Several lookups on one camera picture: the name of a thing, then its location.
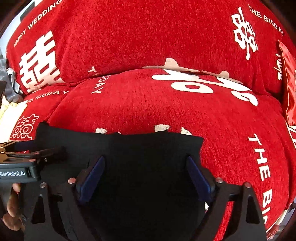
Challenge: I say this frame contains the black fleece-lined pants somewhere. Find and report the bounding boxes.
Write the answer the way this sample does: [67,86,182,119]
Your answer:
[36,123,203,240]

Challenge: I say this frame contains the person's left hand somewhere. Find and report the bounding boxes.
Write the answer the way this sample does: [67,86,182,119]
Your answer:
[2,183,25,232]

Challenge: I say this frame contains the white bed sheet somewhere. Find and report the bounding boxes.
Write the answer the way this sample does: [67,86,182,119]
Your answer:
[0,97,27,143]

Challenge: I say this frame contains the grey crumpled cloth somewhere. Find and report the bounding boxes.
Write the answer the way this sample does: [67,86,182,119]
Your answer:
[1,59,23,103]

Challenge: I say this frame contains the red wedding quilt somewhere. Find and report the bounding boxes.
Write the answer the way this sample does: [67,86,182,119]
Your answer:
[10,69,295,237]

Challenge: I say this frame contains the red wedding pillow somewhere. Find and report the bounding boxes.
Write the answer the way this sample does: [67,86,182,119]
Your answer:
[6,1,295,95]

